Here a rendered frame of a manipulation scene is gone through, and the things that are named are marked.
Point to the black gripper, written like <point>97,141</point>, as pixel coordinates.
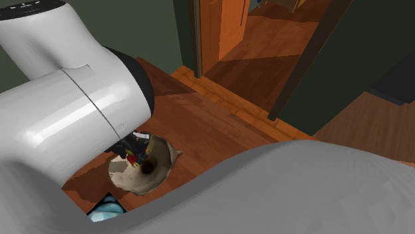
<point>131,145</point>

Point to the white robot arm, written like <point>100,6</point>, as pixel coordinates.
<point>58,107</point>

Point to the small multicoloured toy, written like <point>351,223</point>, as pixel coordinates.
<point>132,159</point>

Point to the beige funnel-shaped bowl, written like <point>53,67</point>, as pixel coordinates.
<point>136,181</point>

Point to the pale blue crumpled object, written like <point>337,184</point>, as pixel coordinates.
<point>105,210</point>

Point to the orange wooden door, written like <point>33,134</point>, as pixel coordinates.
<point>223,29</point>

